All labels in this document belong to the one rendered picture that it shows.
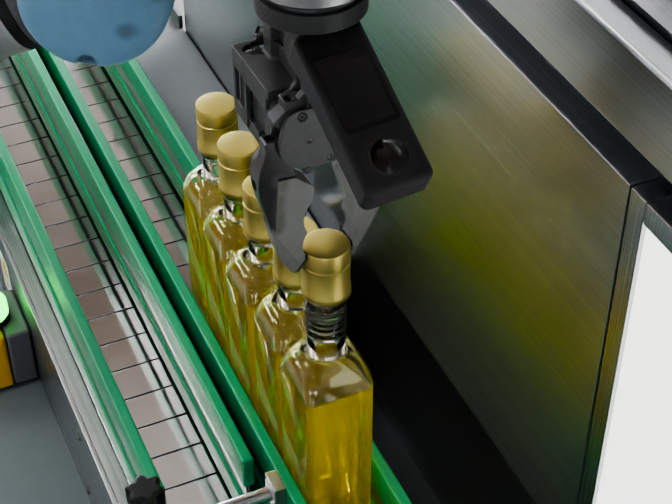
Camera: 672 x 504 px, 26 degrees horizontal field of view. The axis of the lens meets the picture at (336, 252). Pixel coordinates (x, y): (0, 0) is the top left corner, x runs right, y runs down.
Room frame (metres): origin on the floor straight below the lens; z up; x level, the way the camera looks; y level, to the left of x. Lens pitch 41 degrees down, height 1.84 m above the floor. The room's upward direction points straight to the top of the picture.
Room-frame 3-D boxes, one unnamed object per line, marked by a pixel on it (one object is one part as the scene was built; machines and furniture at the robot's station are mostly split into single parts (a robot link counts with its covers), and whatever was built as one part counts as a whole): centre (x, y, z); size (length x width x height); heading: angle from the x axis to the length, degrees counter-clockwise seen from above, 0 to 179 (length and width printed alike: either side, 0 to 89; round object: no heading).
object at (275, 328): (0.81, 0.03, 0.99); 0.06 x 0.06 x 0.21; 24
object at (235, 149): (0.92, 0.08, 1.14); 0.04 x 0.04 x 0.04
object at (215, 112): (0.97, 0.10, 1.14); 0.04 x 0.04 x 0.04
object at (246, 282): (0.86, 0.05, 0.99); 0.06 x 0.06 x 0.21; 25
